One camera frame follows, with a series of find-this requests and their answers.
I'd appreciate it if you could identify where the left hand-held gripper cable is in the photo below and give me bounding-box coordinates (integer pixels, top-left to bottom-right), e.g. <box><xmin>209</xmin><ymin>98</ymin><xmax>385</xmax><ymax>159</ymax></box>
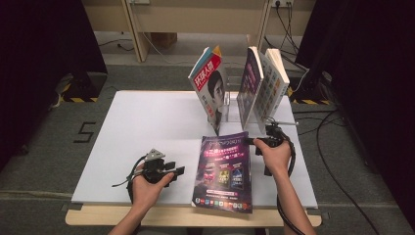
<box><xmin>112</xmin><ymin>155</ymin><xmax>148</xmax><ymax>204</ymax></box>

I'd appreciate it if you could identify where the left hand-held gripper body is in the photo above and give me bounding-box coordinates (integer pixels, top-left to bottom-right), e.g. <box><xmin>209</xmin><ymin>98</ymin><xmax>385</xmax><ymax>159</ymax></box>
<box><xmin>141</xmin><ymin>148</ymin><xmax>177</xmax><ymax>185</ymax></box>

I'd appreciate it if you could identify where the clear acrylic magazine rack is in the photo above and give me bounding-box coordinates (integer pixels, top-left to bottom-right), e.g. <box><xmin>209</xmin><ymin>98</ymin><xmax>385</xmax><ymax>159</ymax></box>
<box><xmin>207</xmin><ymin>74</ymin><xmax>275</xmax><ymax>125</ymax></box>

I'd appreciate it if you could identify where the person's right hand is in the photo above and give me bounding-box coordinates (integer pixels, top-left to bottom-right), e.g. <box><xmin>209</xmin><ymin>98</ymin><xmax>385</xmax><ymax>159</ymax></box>
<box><xmin>253</xmin><ymin>138</ymin><xmax>293</xmax><ymax>179</ymax></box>

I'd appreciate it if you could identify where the white magazine with picture grid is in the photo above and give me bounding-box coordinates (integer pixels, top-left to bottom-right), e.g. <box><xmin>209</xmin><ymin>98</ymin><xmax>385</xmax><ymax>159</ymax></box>
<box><xmin>254</xmin><ymin>48</ymin><xmax>291</xmax><ymax>135</ymax></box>

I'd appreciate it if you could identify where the beige wooden desk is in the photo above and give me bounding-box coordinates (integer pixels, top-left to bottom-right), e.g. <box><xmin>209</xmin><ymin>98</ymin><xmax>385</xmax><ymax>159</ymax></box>
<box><xmin>81</xmin><ymin>0</ymin><xmax>317</xmax><ymax>66</ymax></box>

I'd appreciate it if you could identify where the black power cable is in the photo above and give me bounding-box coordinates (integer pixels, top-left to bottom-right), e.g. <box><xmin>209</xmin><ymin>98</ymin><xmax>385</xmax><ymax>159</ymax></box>
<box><xmin>275</xmin><ymin>2</ymin><xmax>309</xmax><ymax>72</ymax></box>
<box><xmin>286</xmin><ymin>2</ymin><xmax>301</xmax><ymax>57</ymax></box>

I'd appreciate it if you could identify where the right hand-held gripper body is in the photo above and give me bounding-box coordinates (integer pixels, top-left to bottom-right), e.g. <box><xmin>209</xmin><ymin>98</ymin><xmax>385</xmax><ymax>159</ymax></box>
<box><xmin>259</xmin><ymin>117</ymin><xmax>300</xmax><ymax>149</ymax></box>

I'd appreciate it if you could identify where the black striped stand base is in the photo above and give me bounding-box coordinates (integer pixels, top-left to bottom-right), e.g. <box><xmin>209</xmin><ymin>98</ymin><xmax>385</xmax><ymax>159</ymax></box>
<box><xmin>60</xmin><ymin>71</ymin><xmax>109</xmax><ymax>104</ymax></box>
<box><xmin>287</xmin><ymin>71</ymin><xmax>331</xmax><ymax>106</ymax></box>

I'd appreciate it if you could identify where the purple magazine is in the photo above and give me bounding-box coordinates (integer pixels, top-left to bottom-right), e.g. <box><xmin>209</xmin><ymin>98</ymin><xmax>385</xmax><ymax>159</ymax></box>
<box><xmin>236</xmin><ymin>46</ymin><xmax>264</xmax><ymax>131</ymax></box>
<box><xmin>191</xmin><ymin>131</ymin><xmax>254</xmax><ymax>214</ymax></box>

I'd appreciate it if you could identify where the light wooden table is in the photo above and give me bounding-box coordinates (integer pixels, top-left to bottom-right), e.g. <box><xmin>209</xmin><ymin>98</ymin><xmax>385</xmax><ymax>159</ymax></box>
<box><xmin>65</xmin><ymin>90</ymin><xmax>322</xmax><ymax>235</ymax></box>

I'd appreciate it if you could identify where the black curtain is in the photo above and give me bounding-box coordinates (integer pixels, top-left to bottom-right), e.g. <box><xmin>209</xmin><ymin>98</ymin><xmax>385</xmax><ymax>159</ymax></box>
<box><xmin>295</xmin><ymin>0</ymin><xmax>415</xmax><ymax>231</ymax></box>
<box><xmin>0</xmin><ymin>0</ymin><xmax>109</xmax><ymax>170</ymax></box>

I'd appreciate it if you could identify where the long black floor cable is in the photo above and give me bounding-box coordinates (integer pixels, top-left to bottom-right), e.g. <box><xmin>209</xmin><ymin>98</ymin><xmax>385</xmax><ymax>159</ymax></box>
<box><xmin>315</xmin><ymin>111</ymin><xmax>381</xmax><ymax>235</ymax></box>

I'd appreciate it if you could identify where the black plastic-wrapped magazine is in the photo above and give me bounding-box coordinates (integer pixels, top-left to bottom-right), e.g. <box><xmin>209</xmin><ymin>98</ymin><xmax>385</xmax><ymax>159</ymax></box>
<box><xmin>188</xmin><ymin>45</ymin><xmax>230</xmax><ymax>137</ymax></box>

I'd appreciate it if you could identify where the thin black floor cable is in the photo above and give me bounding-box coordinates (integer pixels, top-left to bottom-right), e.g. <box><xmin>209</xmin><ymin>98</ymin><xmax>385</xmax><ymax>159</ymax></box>
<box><xmin>97</xmin><ymin>38</ymin><xmax>135</xmax><ymax>52</ymax></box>

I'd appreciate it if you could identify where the person's left hand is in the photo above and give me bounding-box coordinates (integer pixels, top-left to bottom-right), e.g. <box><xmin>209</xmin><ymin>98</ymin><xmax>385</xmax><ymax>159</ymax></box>
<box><xmin>129</xmin><ymin>162</ymin><xmax>176</xmax><ymax>213</ymax></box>

